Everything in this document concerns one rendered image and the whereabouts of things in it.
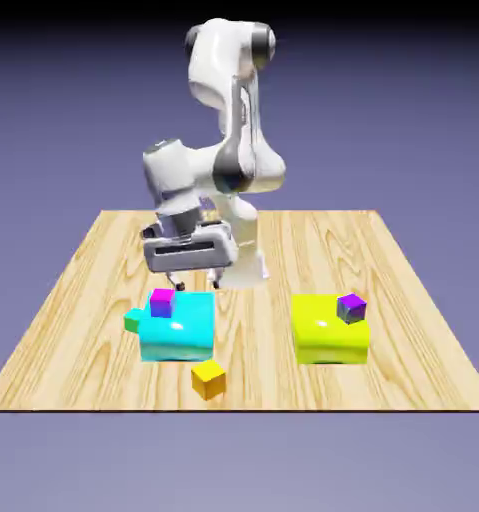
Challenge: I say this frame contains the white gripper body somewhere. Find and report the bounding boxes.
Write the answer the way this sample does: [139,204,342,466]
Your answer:
[141,220,239,274]

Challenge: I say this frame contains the small magenta cube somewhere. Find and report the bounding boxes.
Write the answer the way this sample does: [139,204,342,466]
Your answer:
[149,288,177,319]

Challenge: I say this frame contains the small green cube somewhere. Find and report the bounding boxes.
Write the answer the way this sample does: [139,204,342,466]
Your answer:
[123,307,145,334]

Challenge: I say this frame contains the small yellow cube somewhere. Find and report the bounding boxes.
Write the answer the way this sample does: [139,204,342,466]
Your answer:
[190,358,227,402]

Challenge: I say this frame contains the small purple cube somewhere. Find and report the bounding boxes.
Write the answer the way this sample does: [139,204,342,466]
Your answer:
[336,292,368,325]

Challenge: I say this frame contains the large cyan box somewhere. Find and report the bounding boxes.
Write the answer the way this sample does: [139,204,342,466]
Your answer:
[138,290,216,363]

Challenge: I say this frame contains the large yellow-green box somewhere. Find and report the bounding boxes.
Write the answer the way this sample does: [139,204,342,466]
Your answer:
[291,293,371,366]

